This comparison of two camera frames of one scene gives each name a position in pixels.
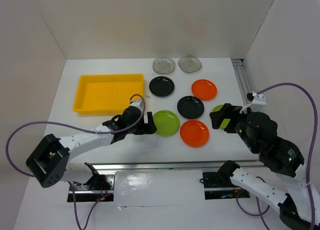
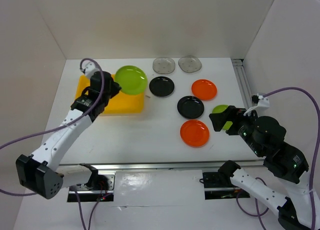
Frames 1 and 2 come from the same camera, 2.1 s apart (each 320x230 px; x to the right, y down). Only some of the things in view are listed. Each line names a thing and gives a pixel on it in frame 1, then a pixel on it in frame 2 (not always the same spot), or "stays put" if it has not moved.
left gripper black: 151,127 → 116,88
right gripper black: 228,111 stays put
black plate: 190,107 stays put
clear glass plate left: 163,65 stays put
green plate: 166,122 → 132,80
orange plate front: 194,133 stays put
